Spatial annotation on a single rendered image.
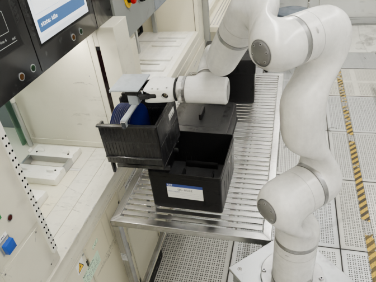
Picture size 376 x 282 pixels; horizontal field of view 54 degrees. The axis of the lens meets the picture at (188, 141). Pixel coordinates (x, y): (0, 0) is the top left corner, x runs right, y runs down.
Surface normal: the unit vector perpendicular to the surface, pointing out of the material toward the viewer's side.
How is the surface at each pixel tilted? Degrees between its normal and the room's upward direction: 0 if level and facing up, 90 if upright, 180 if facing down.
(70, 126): 90
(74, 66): 90
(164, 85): 6
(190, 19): 90
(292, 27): 35
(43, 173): 0
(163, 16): 90
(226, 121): 0
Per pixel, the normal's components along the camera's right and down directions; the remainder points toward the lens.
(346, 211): -0.09, -0.81
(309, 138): 0.03, 0.55
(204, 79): -0.15, -0.62
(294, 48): 0.43, 0.32
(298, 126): -0.40, 0.53
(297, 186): 0.14, -0.54
